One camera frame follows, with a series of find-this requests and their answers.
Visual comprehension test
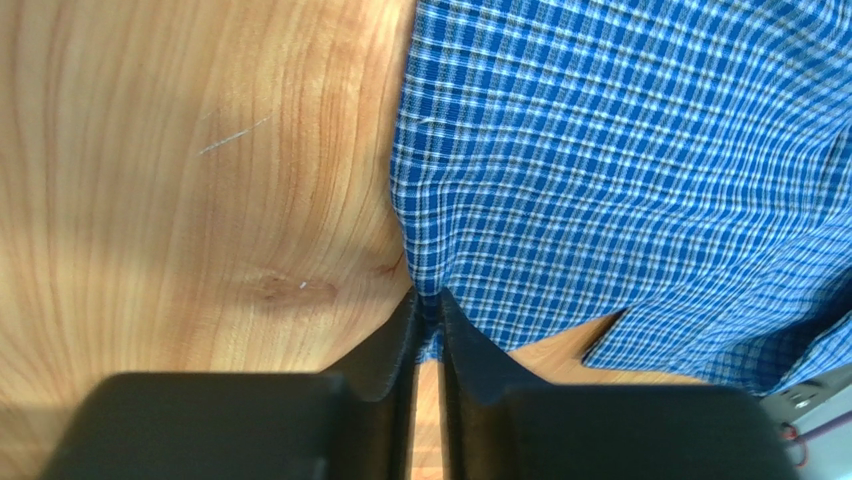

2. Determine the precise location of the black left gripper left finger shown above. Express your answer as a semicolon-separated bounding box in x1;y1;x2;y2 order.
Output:
41;292;421;479

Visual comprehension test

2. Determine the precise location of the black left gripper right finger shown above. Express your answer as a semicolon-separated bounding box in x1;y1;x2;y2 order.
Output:
439;291;796;479

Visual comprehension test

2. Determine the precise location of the blue checked long sleeve shirt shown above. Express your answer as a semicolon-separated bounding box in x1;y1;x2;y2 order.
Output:
390;1;851;396

